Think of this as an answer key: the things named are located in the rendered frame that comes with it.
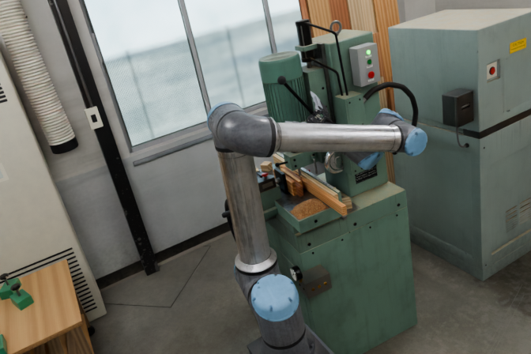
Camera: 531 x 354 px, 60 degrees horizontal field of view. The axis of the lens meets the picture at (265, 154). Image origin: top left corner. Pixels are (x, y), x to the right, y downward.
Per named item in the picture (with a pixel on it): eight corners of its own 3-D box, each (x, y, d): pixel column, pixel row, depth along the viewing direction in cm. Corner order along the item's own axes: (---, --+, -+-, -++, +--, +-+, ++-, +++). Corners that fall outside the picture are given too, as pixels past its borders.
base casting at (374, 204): (259, 213, 235) (255, 198, 232) (352, 176, 253) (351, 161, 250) (300, 254, 196) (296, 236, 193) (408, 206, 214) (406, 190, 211)
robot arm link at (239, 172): (250, 318, 161) (208, 118, 129) (235, 288, 176) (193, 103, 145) (290, 302, 165) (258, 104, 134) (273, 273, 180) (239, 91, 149)
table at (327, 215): (229, 190, 236) (227, 180, 234) (281, 171, 246) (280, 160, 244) (280, 242, 184) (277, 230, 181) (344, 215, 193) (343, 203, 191)
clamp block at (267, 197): (244, 201, 215) (240, 185, 212) (269, 192, 220) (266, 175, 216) (256, 214, 202) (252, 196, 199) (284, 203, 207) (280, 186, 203)
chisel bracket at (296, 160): (285, 169, 212) (282, 152, 209) (312, 160, 216) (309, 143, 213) (293, 175, 205) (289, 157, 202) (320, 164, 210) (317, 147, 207)
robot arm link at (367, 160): (386, 152, 165) (369, 175, 166) (359, 133, 170) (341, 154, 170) (384, 148, 157) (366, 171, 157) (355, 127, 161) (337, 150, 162)
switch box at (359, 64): (352, 84, 197) (348, 47, 191) (372, 78, 200) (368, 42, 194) (361, 87, 191) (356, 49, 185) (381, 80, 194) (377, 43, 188)
